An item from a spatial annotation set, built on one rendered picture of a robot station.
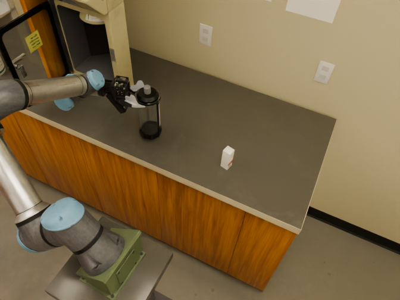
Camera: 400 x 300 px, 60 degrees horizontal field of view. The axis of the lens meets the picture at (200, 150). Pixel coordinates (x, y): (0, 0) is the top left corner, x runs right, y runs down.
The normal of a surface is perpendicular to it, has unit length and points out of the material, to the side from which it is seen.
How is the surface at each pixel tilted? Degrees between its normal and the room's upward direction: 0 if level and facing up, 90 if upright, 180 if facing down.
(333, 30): 90
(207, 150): 0
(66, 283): 0
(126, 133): 0
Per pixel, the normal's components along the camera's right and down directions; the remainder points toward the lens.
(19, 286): 0.05, -0.64
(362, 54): -0.44, 0.68
